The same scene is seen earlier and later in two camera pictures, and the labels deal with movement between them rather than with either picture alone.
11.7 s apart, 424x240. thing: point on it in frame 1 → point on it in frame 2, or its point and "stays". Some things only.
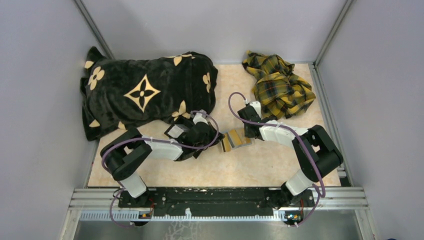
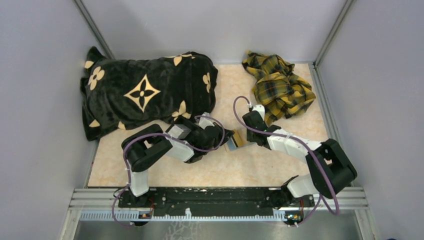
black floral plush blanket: [124, 92] stays
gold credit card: [226, 142] → [237, 138]
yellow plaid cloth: [279, 93] stays
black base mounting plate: [217, 201] stays
